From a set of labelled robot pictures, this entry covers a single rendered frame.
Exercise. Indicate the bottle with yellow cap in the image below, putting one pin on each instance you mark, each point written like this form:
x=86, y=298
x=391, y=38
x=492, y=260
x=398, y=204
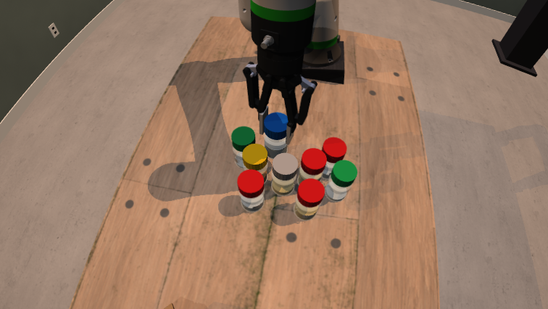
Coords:
x=255, y=158

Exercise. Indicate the blue-capped bottle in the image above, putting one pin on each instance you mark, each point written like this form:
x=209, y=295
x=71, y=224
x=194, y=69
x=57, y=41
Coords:
x=275, y=125

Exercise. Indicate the bottle with grey cap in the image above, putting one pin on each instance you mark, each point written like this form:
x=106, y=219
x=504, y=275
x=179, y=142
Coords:
x=284, y=171

